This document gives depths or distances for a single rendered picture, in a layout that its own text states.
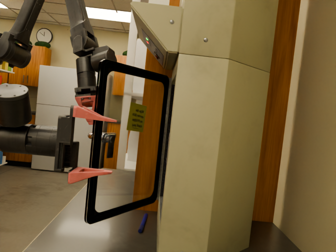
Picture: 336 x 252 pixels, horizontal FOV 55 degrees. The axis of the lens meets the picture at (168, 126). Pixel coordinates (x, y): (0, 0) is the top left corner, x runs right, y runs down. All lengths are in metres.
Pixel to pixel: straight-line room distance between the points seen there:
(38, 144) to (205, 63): 0.38
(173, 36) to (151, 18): 0.06
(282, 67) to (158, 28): 0.56
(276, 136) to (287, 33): 0.34
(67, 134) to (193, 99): 0.28
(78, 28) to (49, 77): 4.83
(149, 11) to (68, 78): 5.12
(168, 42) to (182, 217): 0.39
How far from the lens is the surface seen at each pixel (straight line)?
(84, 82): 1.02
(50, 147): 0.62
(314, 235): 1.02
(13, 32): 1.31
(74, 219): 1.02
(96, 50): 1.04
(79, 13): 1.14
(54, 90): 5.87
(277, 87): 1.15
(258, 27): 0.85
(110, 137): 0.80
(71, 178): 0.61
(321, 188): 0.99
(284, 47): 1.18
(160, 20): 0.73
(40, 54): 6.36
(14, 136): 0.64
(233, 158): 0.79
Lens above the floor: 1.29
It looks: 3 degrees down
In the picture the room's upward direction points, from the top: 6 degrees clockwise
